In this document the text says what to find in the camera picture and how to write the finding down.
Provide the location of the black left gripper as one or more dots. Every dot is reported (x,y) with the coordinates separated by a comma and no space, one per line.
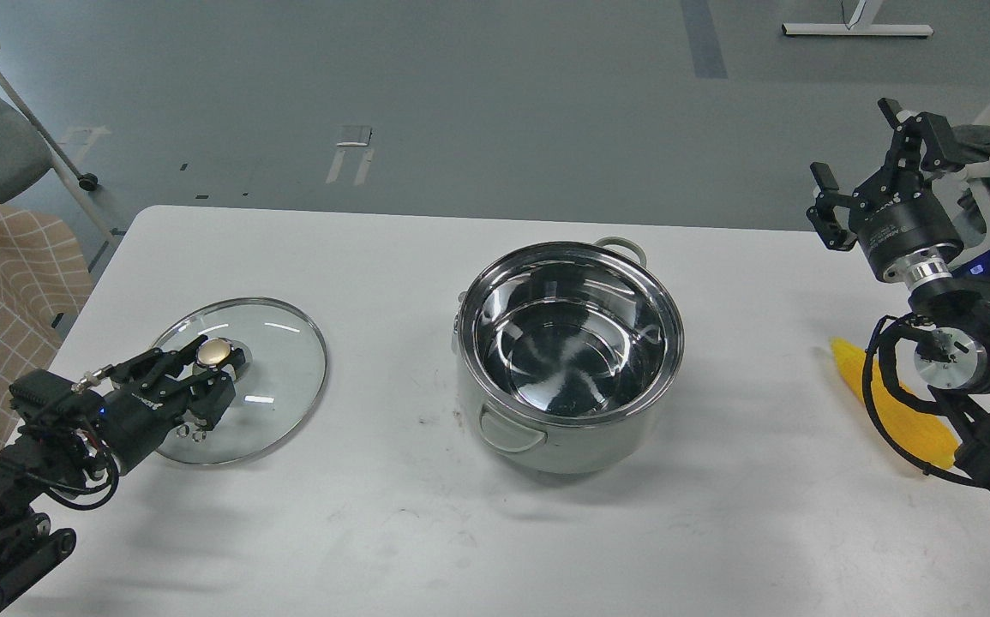
(134,421)

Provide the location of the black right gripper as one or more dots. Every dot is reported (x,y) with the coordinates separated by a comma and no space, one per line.
(898,215)

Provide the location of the glass pot lid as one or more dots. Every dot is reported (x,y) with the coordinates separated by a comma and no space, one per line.
(276,390)

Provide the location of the yellow corn cob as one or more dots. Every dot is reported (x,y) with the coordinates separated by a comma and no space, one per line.
(922,435)

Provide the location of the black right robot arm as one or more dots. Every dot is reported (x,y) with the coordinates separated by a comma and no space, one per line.
(936,358)

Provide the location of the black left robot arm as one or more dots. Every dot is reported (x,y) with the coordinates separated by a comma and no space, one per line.
(77,440)

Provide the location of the stainless steel pot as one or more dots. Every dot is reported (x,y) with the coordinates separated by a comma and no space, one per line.
(567,352)

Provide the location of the white desk leg base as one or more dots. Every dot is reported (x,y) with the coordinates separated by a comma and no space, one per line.
(859,23)

